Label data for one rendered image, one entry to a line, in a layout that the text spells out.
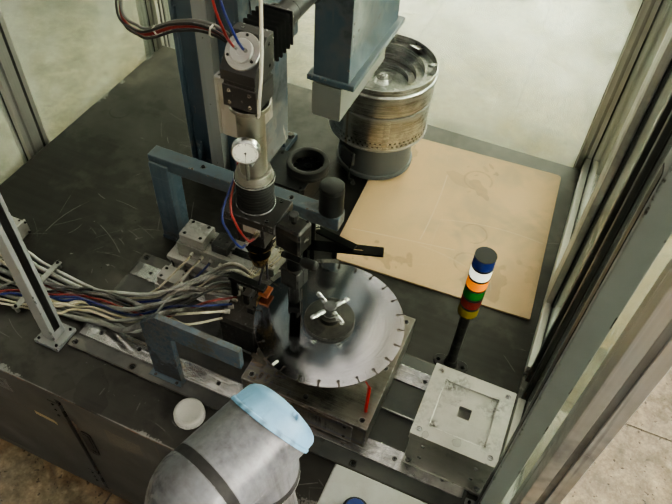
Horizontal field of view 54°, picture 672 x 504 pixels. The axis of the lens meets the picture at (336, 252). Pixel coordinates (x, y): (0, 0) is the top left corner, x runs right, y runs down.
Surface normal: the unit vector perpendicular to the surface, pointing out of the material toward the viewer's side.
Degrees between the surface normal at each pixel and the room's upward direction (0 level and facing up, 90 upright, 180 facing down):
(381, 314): 0
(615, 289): 90
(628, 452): 0
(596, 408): 90
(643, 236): 90
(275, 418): 19
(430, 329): 0
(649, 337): 90
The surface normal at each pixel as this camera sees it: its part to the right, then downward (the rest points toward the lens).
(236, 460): 0.37, -0.36
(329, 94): -0.40, 0.68
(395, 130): 0.25, 0.74
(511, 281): 0.04, -0.65
